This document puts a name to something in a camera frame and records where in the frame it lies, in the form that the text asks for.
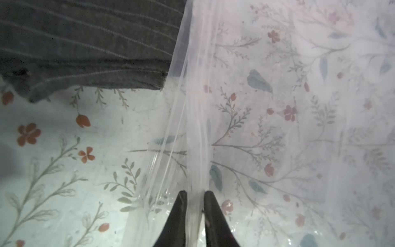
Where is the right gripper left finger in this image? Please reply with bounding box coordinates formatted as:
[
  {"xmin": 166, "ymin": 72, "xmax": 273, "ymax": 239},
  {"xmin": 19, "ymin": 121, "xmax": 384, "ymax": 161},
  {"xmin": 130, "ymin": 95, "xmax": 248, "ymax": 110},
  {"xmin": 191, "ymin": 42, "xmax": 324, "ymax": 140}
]
[{"xmin": 153, "ymin": 190, "xmax": 188, "ymax": 247}]

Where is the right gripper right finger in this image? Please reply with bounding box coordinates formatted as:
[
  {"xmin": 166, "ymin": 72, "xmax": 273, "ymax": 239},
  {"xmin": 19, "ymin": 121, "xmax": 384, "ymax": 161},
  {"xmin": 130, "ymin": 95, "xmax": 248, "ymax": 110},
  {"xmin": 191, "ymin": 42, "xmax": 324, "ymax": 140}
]
[{"xmin": 204, "ymin": 191, "xmax": 240, "ymax": 247}]

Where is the clear plastic vacuum bag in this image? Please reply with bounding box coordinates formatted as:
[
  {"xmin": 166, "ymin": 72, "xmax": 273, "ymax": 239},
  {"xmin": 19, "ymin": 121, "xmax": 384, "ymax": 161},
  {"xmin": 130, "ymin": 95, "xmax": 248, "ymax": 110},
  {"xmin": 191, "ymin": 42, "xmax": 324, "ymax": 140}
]
[{"xmin": 122, "ymin": 1, "xmax": 395, "ymax": 247}]

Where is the dark grey folded shirt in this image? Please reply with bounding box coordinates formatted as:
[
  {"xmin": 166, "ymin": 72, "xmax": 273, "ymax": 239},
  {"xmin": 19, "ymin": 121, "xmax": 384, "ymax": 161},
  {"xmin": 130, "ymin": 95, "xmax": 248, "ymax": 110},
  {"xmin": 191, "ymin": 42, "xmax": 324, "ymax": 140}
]
[{"xmin": 1, "ymin": 1, "xmax": 187, "ymax": 103}]

